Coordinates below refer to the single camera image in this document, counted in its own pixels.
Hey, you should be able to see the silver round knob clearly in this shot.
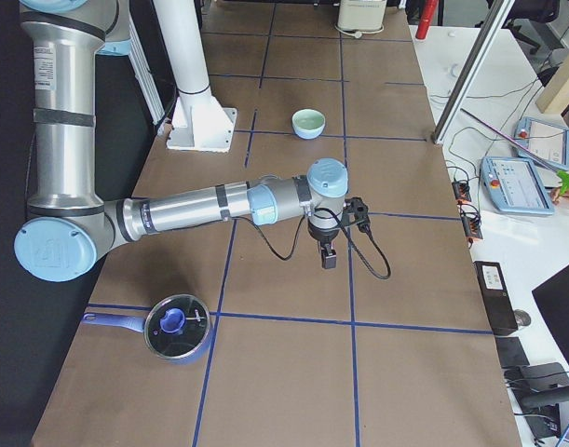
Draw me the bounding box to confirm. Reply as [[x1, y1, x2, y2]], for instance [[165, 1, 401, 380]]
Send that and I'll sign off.
[[513, 309, 532, 330]]

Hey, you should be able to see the black power strip with plugs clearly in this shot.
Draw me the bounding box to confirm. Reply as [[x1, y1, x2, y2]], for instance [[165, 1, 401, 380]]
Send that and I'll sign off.
[[452, 180, 472, 205]]

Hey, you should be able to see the wooden board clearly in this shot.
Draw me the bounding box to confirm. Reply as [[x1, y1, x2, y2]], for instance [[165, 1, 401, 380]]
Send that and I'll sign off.
[[535, 54, 569, 115]]

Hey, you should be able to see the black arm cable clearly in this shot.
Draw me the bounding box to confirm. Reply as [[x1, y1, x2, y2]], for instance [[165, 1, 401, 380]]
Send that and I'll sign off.
[[237, 207, 392, 281]]

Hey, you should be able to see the blue saucepan with glass lid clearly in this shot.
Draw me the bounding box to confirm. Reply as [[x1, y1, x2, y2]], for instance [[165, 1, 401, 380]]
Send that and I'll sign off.
[[82, 294, 214, 364]]

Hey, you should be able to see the red cylinder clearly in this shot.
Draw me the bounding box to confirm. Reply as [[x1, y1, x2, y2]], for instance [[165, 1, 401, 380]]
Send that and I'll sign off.
[[415, 0, 439, 40]]

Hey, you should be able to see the near teach pendant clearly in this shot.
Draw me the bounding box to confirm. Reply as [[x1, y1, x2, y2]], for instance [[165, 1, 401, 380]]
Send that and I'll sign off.
[[481, 156, 555, 216]]

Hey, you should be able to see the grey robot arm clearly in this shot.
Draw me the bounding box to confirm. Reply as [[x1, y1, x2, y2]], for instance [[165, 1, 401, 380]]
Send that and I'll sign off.
[[14, 1, 348, 282]]

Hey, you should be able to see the black monitor corner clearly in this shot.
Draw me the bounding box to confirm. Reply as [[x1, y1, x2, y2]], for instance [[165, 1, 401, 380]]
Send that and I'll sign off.
[[533, 265, 569, 364]]

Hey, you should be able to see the white appliance with cord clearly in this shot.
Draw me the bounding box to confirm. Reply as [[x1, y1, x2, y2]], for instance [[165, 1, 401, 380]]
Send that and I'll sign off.
[[336, 0, 386, 38]]

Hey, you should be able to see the black box with white label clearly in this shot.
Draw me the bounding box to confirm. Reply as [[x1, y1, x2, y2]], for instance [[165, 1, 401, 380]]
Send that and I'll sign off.
[[473, 261, 518, 336]]

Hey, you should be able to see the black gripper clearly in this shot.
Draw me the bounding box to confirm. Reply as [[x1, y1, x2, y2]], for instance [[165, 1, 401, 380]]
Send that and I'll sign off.
[[308, 218, 340, 269]]

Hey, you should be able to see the white plate with black knobs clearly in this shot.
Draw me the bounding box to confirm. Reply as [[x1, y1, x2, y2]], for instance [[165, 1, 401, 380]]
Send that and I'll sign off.
[[154, 0, 237, 153]]

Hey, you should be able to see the black office chair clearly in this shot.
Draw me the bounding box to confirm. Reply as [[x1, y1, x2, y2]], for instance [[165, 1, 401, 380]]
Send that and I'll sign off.
[[506, 1, 569, 86]]

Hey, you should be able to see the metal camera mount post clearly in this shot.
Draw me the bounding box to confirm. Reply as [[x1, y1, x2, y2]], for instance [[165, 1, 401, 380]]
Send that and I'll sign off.
[[432, 0, 515, 144]]

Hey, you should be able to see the green handled grabber tool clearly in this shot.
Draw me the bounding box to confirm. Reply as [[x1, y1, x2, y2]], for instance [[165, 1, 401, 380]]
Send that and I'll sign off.
[[460, 108, 569, 196]]

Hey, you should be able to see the green bowl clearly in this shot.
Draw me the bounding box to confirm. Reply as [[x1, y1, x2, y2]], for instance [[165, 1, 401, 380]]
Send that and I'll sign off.
[[291, 109, 326, 127]]

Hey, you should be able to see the far teach pendant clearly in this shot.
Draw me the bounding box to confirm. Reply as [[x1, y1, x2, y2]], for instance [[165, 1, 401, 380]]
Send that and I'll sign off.
[[514, 116, 569, 170]]

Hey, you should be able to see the aluminium profile behind pedestal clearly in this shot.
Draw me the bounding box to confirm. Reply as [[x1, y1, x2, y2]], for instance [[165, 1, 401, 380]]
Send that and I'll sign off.
[[129, 16, 164, 125]]

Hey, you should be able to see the brown paper table cover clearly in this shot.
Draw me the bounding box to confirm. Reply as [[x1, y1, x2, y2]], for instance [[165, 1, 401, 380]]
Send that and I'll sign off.
[[33, 2, 520, 446]]

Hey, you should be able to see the teach pendant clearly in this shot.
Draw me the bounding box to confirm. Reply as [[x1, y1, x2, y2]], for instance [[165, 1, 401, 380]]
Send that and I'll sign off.
[[514, 116, 569, 170], [481, 156, 555, 216]]

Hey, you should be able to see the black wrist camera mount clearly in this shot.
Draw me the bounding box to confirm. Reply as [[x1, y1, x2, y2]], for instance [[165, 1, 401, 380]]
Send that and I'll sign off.
[[343, 196, 371, 234]]

